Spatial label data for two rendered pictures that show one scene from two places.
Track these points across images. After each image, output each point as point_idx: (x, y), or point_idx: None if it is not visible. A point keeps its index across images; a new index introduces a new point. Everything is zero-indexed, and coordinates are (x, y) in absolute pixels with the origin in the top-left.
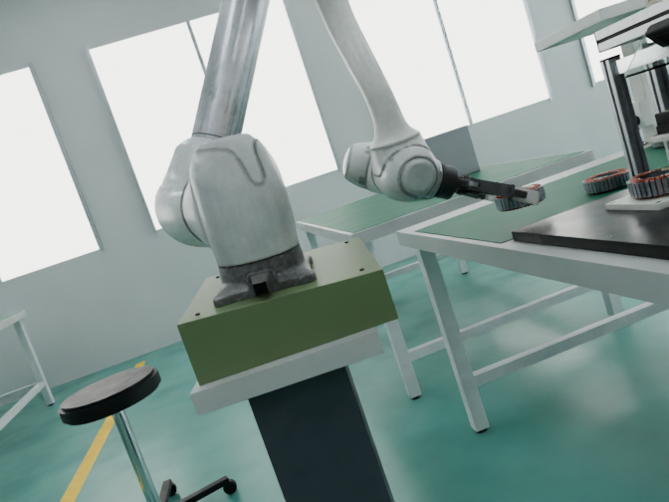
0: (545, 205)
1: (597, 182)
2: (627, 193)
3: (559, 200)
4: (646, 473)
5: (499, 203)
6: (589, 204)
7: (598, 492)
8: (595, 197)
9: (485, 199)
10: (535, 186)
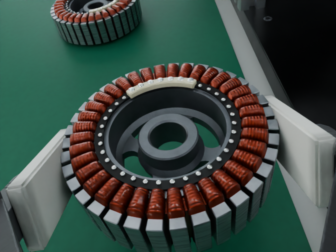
0: (14, 100)
1: (118, 17)
2: (308, 28)
3: (29, 76)
4: None
5: (196, 237)
6: (306, 77)
7: None
8: (138, 49)
9: (32, 249)
10: (235, 83)
